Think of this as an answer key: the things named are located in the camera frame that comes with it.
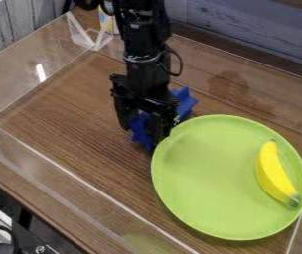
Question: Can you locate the blue cross-shaped block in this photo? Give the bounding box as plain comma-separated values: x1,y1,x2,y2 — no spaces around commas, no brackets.
130,86,198,152

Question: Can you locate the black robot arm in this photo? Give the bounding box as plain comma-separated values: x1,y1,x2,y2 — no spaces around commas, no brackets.
75,0,182,145

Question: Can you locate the yellow toy banana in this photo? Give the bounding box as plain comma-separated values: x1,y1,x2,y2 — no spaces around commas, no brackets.
256,140,302,207

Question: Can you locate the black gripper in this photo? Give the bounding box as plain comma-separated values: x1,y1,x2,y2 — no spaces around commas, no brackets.
110,59,178,146

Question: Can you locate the green plate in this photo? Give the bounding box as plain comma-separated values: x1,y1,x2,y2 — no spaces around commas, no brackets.
152,114,302,241

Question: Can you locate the clear acrylic front barrier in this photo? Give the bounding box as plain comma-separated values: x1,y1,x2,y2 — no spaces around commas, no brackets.
0,128,200,254

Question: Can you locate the white can with label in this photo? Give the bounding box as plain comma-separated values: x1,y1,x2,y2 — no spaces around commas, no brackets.
99,4,119,35

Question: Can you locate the clear acrylic corner bracket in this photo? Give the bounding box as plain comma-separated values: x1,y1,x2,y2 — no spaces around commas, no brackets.
66,12,114,52

